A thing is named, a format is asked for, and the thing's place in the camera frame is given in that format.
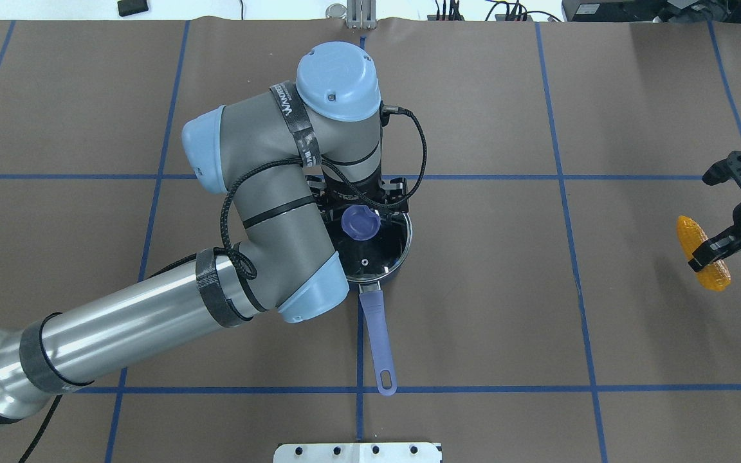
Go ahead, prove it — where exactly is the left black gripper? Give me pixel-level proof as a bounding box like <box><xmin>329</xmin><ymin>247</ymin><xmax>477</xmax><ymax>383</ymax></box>
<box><xmin>309</xmin><ymin>175</ymin><xmax>409</xmax><ymax>222</ymax></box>

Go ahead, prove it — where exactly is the yellow corn cob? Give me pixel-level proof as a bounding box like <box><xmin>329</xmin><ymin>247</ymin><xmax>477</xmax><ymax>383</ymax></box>
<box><xmin>675</xmin><ymin>215</ymin><xmax>731</xmax><ymax>292</ymax></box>

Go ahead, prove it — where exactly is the glass pot lid blue knob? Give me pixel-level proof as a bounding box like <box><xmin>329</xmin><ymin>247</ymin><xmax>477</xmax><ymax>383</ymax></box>
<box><xmin>325</xmin><ymin>204</ymin><xmax>414</xmax><ymax>286</ymax></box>

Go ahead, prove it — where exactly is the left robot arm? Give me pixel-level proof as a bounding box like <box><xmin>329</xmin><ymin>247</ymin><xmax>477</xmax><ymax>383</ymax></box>
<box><xmin>0</xmin><ymin>41</ymin><xmax>408</xmax><ymax>426</ymax></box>

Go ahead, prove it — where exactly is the blue saucepan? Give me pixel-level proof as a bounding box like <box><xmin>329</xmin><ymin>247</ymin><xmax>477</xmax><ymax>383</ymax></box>
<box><xmin>329</xmin><ymin>206</ymin><xmax>414</xmax><ymax>397</ymax></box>

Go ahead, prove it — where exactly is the small black device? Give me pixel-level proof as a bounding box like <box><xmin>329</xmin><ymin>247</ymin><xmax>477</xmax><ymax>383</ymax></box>
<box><xmin>116</xmin><ymin>0</ymin><xmax>149</xmax><ymax>18</ymax></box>

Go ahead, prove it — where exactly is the aluminium frame post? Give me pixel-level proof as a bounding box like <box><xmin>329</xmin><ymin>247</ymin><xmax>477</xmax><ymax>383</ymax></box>
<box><xmin>345</xmin><ymin>0</ymin><xmax>378</xmax><ymax>30</ymax></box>

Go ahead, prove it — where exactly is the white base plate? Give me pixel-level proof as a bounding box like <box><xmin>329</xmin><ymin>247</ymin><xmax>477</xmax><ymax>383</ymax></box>
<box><xmin>273</xmin><ymin>442</ymin><xmax>444</xmax><ymax>462</ymax></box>

